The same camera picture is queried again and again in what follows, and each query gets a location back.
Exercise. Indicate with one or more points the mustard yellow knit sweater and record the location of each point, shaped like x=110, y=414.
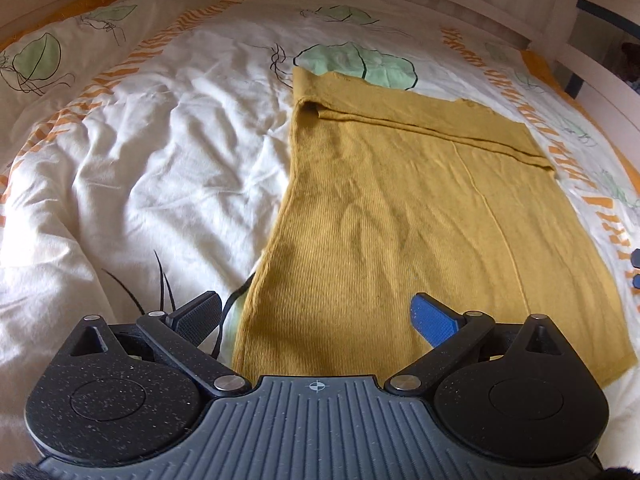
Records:
x=400, y=220

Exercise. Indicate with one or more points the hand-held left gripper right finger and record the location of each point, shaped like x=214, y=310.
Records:
x=435, y=320

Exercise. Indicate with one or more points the white leaf-print duvet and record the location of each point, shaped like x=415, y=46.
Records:
x=150, y=160

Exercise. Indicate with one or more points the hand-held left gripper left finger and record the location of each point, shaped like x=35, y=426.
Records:
x=196, y=317

